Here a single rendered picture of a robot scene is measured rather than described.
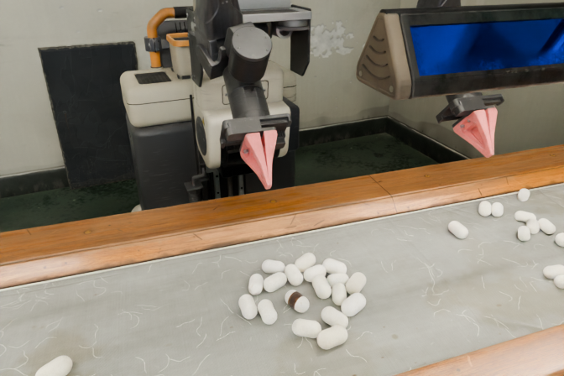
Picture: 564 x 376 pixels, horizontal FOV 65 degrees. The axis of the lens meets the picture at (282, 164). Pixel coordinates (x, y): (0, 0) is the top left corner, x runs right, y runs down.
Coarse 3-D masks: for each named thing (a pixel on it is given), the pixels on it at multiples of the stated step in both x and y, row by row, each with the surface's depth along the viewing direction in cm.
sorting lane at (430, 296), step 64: (192, 256) 67; (256, 256) 67; (320, 256) 67; (384, 256) 67; (448, 256) 67; (512, 256) 67; (0, 320) 55; (64, 320) 55; (128, 320) 55; (192, 320) 55; (256, 320) 55; (320, 320) 55; (384, 320) 55; (448, 320) 55; (512, 320) 55
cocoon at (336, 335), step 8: (328, 328) 52; (336, 328) 51; (344, 328) 52; (320, 336) 51; (328, 336) 50; (336, 336) 51; (344, 336) 51; (320, 344) 50; (328, 344) 50; (336, 344) 51
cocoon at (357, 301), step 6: (354, 294) 57; (360, 294) 57; (348, 300) 55; (354, 300) 55; (360, 300) 56; (342, 306) 55; (348, 306) 55; (354, 306) 55; (360, 306) 56; (342, 312) 55; (348, 312) 55; (354, 312) 55
